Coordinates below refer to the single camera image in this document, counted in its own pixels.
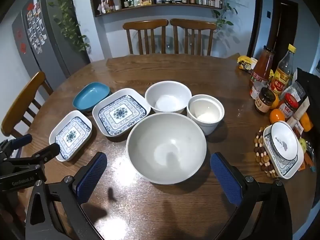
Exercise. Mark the white bowl with black rim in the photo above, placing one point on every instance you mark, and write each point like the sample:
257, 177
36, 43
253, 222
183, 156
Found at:
284, 140

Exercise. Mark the orange fruit front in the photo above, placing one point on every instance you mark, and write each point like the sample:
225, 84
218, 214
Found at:
276, 115

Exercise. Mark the small white label jar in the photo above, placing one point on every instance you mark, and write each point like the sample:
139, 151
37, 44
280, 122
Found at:
255, 89

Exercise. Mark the back wooden chair right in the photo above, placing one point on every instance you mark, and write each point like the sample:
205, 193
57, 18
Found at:
192, 35

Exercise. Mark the wooden chair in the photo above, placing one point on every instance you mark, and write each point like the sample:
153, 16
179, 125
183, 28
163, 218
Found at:
192, 35
21, 105
146, 35

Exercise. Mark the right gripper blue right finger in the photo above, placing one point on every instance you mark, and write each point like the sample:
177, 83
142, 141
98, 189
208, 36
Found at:
237, 187

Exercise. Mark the red lid chili jar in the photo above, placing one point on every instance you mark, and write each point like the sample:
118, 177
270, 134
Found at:
288, 105

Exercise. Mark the wooden bead trivet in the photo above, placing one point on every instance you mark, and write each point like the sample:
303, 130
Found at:
261, 155

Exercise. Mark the beige tube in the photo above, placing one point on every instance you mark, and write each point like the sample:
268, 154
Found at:
300, 111

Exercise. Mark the small patterned square plate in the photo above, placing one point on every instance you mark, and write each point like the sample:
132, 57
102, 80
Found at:
71, 133

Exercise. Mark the back wooden chair left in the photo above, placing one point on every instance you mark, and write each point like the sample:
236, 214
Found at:
146, 35

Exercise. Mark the hanging green plant left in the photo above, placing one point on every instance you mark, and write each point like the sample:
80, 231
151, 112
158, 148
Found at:
68, 24

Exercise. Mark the orange fruit right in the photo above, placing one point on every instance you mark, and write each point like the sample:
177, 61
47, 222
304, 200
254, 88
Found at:
306, 122

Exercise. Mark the brown sauce jar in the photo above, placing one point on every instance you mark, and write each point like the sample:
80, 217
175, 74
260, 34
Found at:
264, 100

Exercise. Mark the hanging green plant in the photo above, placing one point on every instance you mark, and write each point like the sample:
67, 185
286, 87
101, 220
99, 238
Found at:
68, 24
221, 14

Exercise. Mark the medium white bowl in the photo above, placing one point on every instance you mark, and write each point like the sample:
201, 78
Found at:
168, 96

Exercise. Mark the red sauce bottle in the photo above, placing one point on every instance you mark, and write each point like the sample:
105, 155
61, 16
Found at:
262, 68

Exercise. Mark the vinegar bottle yellow cap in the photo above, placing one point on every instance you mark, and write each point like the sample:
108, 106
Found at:
283, 72

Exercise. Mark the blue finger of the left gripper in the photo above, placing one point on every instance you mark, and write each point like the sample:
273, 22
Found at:
15, 144
45, 155

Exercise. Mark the yellow snack packet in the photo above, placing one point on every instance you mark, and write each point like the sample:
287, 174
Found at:
246, 63

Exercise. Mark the black bag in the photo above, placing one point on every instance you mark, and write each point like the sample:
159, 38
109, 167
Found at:
311, 85

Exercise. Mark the blue dish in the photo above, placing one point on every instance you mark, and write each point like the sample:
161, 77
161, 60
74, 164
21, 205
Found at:
90, 95

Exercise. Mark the small white ramekin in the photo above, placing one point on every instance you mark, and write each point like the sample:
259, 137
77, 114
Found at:
206, 111

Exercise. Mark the hanging green plant right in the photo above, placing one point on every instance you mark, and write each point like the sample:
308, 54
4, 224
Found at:
221, 14

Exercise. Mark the orange fruit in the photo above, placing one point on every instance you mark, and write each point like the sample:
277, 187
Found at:
276, 115
306, 122

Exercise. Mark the large white bowl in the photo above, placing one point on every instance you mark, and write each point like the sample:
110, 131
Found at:
166, 148

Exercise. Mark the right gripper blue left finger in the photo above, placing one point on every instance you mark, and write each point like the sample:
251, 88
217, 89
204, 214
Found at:
88, 176

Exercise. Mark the patterned plate on trivet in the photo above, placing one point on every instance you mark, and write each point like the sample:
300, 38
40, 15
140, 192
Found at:
284, 168

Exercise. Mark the grey refrigerator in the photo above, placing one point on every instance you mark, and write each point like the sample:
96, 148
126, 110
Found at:
42, 45

